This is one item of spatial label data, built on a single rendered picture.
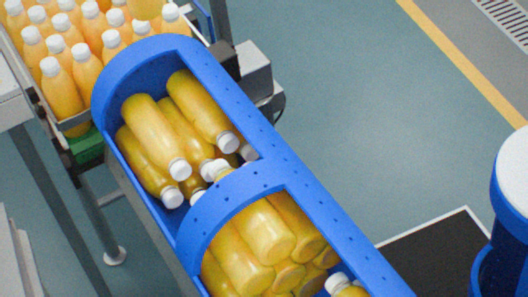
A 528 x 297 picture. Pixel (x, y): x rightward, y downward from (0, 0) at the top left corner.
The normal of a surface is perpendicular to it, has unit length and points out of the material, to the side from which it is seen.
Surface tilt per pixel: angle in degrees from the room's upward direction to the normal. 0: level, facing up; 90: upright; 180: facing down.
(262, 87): 90
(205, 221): 38
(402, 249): 0
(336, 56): 0
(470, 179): 0
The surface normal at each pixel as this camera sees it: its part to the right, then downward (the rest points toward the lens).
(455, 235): -0.11, -0.64
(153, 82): 0.50, 0.62
